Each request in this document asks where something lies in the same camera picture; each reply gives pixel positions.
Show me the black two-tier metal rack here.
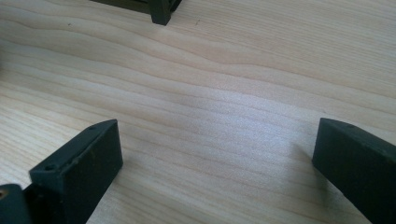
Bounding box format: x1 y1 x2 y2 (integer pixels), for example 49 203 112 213
90 0 183 26

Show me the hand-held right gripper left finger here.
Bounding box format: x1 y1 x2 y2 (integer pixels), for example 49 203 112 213
23 119 124 224

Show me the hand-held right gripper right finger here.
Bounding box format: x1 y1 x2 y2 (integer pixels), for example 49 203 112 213
312 117 396 224

